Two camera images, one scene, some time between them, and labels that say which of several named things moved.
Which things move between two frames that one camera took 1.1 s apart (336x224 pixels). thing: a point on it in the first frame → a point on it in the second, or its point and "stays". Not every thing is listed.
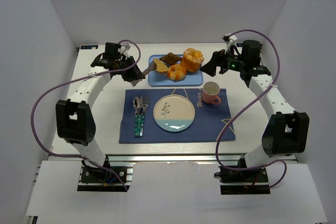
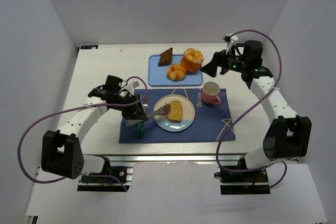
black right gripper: x=220 y=61 stays
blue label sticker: x=88 y=46 stays
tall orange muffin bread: x=192 y=60 stays
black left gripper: x=128 y=69 → x=132 y=107
